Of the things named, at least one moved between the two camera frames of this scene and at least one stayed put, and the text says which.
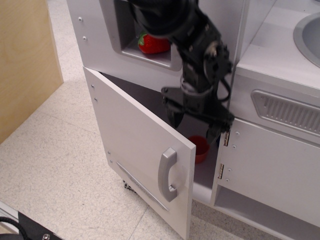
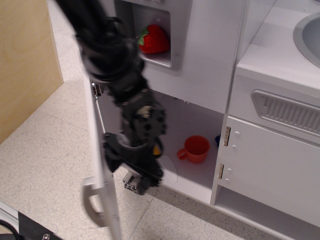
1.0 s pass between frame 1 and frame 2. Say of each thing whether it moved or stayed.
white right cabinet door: stayed
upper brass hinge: stayed
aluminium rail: stayed
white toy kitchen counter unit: stayed
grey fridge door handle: moved
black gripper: moved
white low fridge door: moved
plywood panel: stayed
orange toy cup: stayed
